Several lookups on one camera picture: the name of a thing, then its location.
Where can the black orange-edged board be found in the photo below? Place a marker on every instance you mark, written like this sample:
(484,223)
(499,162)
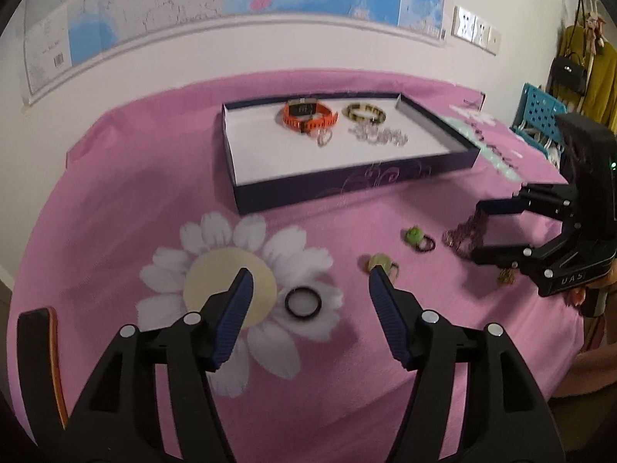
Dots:
(36,371)

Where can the person's right forearm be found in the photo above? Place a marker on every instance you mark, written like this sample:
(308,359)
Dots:
(588,361)

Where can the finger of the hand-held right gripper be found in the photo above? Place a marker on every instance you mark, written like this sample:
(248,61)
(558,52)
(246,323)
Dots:
(501,206)
(501,254)

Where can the blue plastic basket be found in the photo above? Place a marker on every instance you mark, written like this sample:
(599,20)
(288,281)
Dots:
(537,111)

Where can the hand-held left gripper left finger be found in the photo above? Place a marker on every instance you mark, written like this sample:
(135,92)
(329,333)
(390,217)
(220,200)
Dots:
(236,318)

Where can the person's right hand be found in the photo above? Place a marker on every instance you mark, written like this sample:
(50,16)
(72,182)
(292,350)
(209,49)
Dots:
(576,296)

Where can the wall map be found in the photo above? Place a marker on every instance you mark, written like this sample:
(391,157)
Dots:
(193,0)

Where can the pink floral blanket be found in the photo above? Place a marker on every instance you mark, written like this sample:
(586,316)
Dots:
(144,178)

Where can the white wall socket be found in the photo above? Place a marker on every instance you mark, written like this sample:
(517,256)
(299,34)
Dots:
(463,21)
(482,31)

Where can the purple jewelry box tray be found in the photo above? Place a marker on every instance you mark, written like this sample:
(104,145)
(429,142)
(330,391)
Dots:
(313,188)

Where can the white wall switch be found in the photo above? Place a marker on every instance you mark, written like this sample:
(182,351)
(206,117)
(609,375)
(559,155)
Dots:
(494,41)

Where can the orange wristwatch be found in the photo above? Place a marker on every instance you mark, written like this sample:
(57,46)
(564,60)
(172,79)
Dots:
(294,115)

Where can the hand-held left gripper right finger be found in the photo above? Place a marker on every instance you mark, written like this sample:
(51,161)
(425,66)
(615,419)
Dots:
(388,318)

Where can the small gold pendant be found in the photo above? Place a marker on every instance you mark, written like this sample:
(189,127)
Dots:
(506,277)

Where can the yellow coat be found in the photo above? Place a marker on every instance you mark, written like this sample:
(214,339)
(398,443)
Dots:
(602,82)

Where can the black handbag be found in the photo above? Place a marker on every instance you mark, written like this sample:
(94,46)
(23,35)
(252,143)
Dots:
(571,75)

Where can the tortoiseshell bangle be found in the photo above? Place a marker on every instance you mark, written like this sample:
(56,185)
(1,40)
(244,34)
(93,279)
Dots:
(349,115)

